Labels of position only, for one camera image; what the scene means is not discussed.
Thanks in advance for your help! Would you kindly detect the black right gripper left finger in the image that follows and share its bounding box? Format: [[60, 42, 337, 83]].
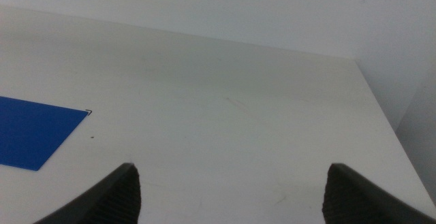
[[33, 162, 142, 224]]

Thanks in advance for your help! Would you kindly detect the blue rectangular mat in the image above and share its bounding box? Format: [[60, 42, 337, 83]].
[[0, 95, 89, 172]]

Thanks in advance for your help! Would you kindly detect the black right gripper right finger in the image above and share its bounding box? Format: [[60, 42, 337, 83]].
[[322, 163, 436, 224]]

